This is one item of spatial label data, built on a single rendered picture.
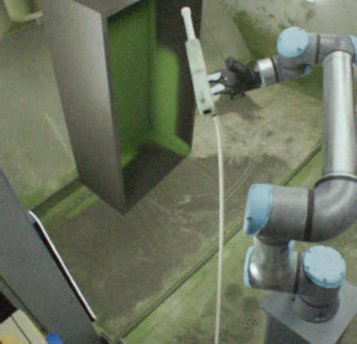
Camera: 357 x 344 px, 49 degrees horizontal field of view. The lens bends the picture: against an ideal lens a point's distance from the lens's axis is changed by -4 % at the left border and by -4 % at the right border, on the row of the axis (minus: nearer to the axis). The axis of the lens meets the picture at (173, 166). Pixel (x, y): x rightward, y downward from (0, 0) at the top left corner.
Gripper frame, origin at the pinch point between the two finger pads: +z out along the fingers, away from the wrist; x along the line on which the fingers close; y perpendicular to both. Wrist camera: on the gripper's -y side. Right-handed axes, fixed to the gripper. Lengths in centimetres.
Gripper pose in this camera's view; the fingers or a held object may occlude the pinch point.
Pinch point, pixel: (200, 87)
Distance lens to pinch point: 137.4
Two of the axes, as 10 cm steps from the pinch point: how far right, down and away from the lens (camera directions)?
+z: -9.4, 2.6, 1.9
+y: 2.9, 4.0, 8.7
